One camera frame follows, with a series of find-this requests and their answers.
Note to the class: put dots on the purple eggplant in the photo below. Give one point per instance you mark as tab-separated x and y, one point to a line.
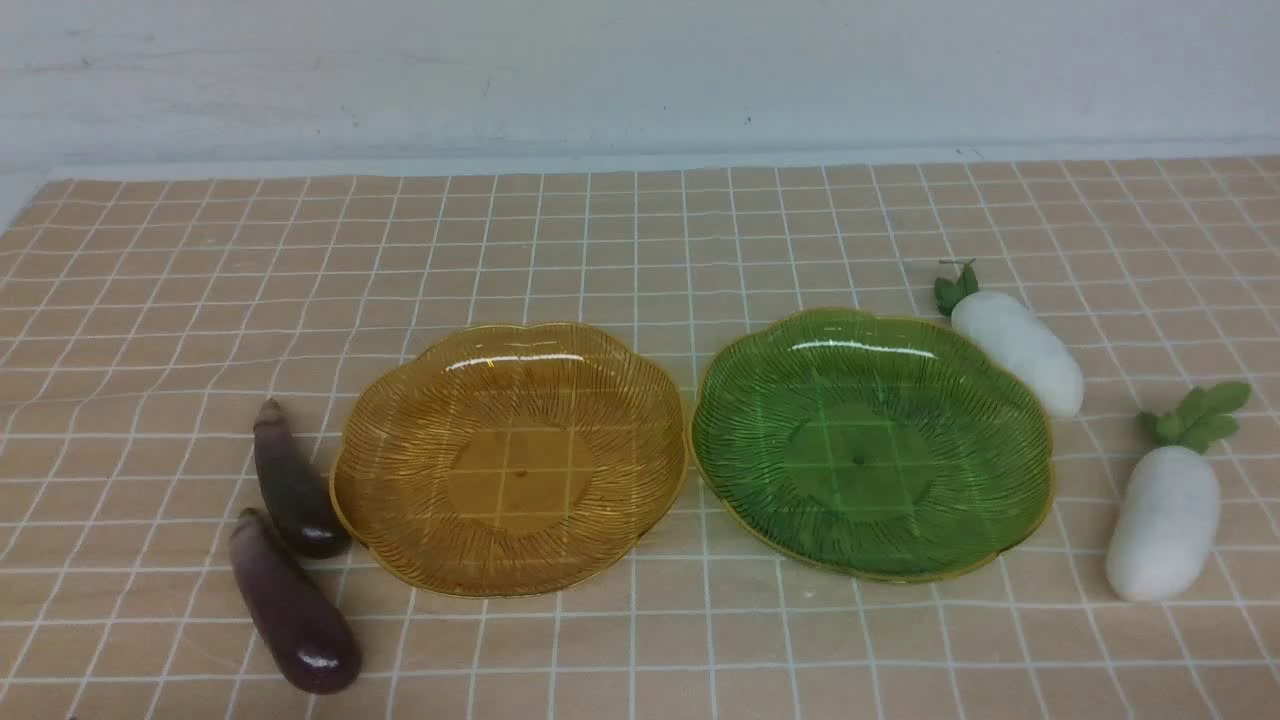
295	494
307	636

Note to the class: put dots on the purple eggplant beside amber plate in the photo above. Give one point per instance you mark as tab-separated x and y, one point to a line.
295	494

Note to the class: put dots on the amber glass plate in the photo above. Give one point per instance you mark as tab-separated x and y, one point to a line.
511	460

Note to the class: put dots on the checkered beige tablecloth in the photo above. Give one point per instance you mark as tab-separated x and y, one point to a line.
144	321

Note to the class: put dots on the white radish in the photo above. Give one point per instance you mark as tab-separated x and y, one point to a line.
1171	509
1014	338

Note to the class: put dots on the green glass plate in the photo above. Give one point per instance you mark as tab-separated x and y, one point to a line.
887	448

